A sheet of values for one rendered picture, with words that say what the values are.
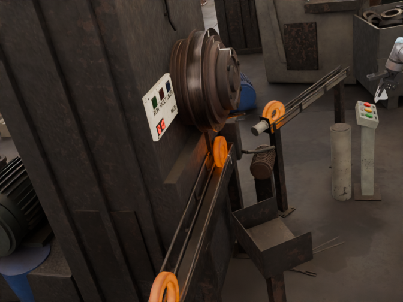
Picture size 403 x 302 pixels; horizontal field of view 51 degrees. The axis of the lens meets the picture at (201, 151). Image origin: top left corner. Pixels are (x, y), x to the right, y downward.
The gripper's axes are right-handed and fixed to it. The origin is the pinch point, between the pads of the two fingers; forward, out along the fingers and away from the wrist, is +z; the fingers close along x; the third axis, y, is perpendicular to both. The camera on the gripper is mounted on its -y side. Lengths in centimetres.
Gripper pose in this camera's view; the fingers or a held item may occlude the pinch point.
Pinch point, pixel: (375, 100)
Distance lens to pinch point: 261.4
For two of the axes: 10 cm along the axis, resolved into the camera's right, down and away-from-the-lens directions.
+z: -1.6, 8.1, 5.6
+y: 9.6, 2.6, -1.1
